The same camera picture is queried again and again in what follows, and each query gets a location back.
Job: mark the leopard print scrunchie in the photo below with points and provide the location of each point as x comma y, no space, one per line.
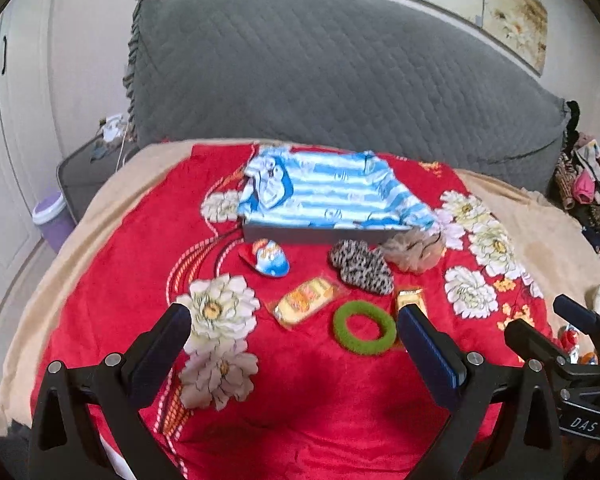
361,266

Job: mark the red blue surprise egg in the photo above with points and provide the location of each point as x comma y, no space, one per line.
266,257

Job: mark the white charger with cable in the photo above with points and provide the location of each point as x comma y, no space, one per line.
112,135

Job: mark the red floral blanket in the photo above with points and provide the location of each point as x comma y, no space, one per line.
247,398

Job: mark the pile of colourful clothes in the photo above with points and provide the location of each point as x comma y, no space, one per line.
577,183

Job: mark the dark bedside table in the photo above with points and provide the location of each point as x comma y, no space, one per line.
83,173

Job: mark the grey flat box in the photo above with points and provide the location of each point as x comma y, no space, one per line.
320,234

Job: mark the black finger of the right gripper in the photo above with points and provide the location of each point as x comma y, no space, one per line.
587,321
528,343

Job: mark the blue striped cartoon cloth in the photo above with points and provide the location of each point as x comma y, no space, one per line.
309,189

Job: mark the white wardrobe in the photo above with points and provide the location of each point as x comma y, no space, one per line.
29,149

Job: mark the grey quilted headboard cover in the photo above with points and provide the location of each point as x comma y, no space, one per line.
353,74

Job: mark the small red toy figure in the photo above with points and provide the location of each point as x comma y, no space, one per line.
570,340

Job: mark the beige sheer scrunchie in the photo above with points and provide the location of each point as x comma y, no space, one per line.
414,251

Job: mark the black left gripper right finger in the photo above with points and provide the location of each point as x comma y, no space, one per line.
502,423

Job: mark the yellow packaged cake snack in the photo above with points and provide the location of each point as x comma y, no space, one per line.
301,303

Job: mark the purple white trash bin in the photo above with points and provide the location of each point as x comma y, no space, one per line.
54,220

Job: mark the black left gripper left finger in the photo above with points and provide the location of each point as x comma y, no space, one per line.
65,443

